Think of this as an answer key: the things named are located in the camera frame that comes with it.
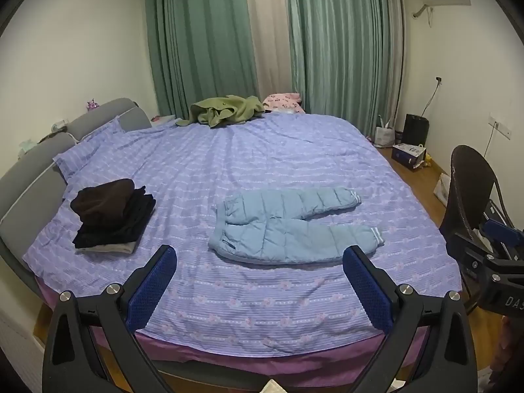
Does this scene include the black box by wall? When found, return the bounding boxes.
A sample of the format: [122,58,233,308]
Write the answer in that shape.
[402,114,430,146]

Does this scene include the white shopping bag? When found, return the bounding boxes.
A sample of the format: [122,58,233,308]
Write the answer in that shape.
[374,115,395,148]

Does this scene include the green curtain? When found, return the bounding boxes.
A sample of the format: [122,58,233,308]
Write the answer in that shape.
[288,0,406,137]
[145,0,258,118]

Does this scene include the small purple figurine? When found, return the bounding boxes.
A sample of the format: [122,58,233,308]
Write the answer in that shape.
[86,100,100,111]

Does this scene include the white plastic bag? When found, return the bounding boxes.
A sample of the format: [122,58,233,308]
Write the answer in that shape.
[433,173,451,206]

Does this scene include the purple floral bed sheet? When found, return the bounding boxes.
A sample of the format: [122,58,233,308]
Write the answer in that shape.
[24,114,461,358]

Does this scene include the white wall socket strip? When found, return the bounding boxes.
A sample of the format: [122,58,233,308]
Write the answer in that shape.
[489,115,512,140]

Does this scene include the left green curtain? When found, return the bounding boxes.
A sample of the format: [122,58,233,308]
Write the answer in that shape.
[145,0,258,118]

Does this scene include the beige centre curtain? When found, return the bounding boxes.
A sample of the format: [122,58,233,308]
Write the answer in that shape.
[247,0,292,99]

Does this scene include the dark brown folded garment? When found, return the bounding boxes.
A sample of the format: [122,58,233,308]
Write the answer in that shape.
[70,178,135,225]

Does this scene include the purple striped pillow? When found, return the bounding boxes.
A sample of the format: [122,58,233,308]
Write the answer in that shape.
[53,116,124,182]

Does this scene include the dark wicker chair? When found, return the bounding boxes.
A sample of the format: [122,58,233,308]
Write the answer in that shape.
[440,145,513,238]

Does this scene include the pink patterned garment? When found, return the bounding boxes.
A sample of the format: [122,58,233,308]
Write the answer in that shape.
[263,93,305,114]

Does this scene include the dark blue cardboard box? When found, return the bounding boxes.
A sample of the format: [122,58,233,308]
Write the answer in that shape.
[392,144,426,170]

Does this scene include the light blue padded pants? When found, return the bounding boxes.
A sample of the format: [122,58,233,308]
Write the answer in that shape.
[209,186,384,266]

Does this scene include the right green curtain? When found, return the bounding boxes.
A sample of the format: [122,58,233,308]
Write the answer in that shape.
[288,0,406,137]

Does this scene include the olive green crumpled garment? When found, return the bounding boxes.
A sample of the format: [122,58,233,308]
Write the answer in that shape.
[176,95,266,129]

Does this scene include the grey padded headboard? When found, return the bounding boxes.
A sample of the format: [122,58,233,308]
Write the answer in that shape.
[1,98,151,294]

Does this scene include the grey folded garment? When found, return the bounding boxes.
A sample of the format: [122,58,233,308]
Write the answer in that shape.
[76,241,136,254]

